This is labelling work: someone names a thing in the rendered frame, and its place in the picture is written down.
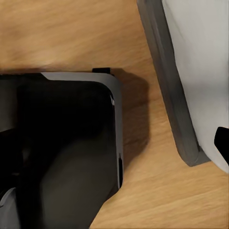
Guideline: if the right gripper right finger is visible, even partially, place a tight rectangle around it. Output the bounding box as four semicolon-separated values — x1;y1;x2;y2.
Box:
214;127;229;165

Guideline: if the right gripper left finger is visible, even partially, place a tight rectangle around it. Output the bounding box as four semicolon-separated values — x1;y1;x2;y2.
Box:
0;127;25;184

